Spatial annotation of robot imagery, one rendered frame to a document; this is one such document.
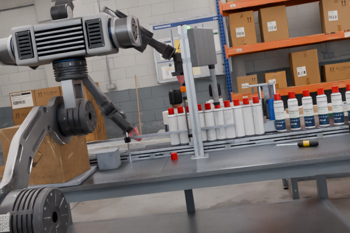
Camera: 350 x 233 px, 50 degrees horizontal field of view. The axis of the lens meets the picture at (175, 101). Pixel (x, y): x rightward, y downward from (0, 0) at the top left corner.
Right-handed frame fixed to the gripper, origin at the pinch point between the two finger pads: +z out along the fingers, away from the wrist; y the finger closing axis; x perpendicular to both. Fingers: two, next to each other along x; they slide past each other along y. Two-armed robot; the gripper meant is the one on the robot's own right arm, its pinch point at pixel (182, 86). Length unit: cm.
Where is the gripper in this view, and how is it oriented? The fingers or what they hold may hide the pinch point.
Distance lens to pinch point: 224.4
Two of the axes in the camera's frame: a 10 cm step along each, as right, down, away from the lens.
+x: -0.6, 0.8, -9.9
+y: -9.9, 1.4, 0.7
